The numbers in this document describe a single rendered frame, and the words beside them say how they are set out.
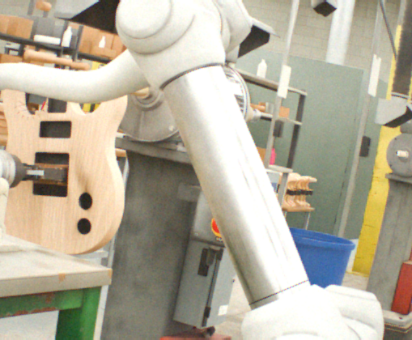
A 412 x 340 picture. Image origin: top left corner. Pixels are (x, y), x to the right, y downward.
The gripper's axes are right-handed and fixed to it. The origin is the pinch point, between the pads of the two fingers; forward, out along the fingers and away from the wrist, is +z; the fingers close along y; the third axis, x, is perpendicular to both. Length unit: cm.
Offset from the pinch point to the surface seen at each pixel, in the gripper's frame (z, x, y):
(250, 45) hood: 97, 45, 9
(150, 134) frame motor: 31.5, 11.3, 9.5
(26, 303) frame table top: -64, -21, 37
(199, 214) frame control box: 29.4, -7.5, 24.7
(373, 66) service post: 441, 89, -33
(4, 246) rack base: -56, -13, 27
